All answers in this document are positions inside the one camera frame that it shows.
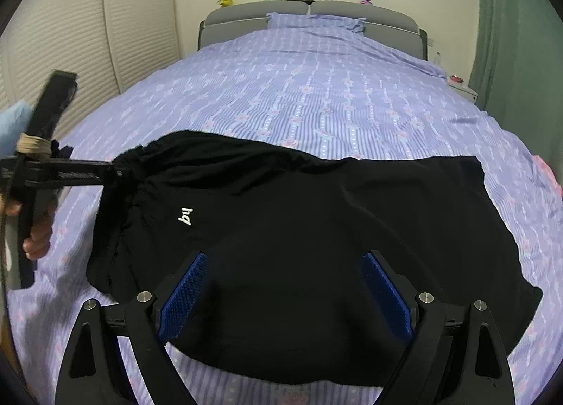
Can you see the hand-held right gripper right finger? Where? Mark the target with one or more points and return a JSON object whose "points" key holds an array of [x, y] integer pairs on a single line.
{"points": [[387, 295]]}

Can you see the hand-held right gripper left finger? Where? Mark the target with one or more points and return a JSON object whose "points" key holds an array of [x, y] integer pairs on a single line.
{"points": [[182, 295]]}

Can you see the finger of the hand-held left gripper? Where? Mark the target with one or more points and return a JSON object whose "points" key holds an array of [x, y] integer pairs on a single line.
{"points": [[99, 173]]}

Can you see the black pants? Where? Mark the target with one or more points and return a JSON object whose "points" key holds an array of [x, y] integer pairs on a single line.
{"points": [[308, 247]]}

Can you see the light blue sleeve forearm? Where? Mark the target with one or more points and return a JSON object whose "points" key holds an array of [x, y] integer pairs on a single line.
{"points": [[12, 123]]}

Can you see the person's left hand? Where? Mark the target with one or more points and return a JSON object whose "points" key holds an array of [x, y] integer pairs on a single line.
{"points": [[38, 229]]}

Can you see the white slatted wardrobe door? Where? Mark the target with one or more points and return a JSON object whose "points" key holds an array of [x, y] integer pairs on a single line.
{"points": [[83, 31]]}

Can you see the yellow toy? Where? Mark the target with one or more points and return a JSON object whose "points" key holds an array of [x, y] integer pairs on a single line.
{"points": [[225, 1]]}

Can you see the purple floral bed sheet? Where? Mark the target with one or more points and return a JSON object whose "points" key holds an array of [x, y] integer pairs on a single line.
{"points": [[308, 93]]}

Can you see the white bedside table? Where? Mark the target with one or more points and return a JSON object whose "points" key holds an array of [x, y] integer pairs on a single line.
{"points": [[462, 87]]}

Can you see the grey padded headboard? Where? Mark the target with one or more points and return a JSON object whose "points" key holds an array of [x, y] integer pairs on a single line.
{"points": [[308, 14]]}

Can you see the purple floral pillow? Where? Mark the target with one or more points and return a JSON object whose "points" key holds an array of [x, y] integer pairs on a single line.
{"points": [[314, 21]]}

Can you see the green curtain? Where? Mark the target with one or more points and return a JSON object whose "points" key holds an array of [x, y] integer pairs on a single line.
{"points": [[512, 31]]}

